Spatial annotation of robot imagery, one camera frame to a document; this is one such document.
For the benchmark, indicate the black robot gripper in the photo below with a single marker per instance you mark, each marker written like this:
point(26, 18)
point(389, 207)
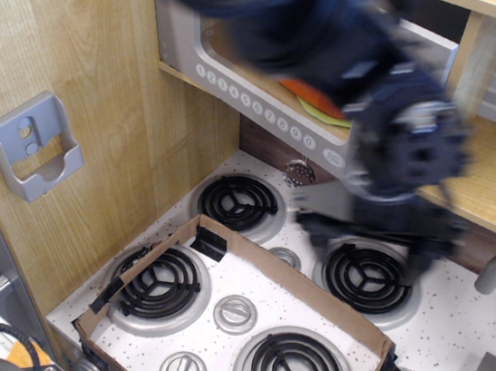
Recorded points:
point(429, 231)

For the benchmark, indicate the silver toy microwave door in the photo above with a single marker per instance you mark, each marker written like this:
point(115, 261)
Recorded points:
point(186, 37)

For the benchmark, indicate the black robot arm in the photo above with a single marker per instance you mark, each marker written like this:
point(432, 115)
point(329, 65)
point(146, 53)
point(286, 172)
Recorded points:
point(408, 133)

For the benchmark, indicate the back right black burner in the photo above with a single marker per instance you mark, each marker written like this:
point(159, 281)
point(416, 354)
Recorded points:
point(369, 277)

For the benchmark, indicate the middle small silver knob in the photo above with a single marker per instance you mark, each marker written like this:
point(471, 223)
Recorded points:
point(288, 256)

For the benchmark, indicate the silver hanging skimmer spoon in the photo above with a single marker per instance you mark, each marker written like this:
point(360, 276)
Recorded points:
point(299, 173)

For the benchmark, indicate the green toy plate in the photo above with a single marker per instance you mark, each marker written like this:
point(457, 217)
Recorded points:
point(330, 117)

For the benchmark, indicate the wooden shelf board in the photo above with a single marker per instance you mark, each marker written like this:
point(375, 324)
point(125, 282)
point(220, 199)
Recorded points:
point(495, 181)

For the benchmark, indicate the back left black burner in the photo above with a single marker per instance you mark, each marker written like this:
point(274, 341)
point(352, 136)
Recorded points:
point(243, 203)

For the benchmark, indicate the centre silver stove knob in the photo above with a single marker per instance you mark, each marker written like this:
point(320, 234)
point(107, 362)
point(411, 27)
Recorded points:
point(235, 315)

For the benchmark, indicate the orange toy carrot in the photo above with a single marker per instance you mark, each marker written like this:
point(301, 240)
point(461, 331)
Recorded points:
point(313, 97)

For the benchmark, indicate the front left black burner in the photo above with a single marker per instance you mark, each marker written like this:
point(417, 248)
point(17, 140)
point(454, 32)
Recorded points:
point(165, 298)

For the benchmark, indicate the brown cardboard barrier frame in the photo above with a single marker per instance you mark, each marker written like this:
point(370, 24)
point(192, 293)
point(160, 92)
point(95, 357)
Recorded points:
point(236, 266)

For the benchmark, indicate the grey wall phone holder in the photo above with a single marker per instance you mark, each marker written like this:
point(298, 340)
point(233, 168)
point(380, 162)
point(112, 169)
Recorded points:
point(27, 130)

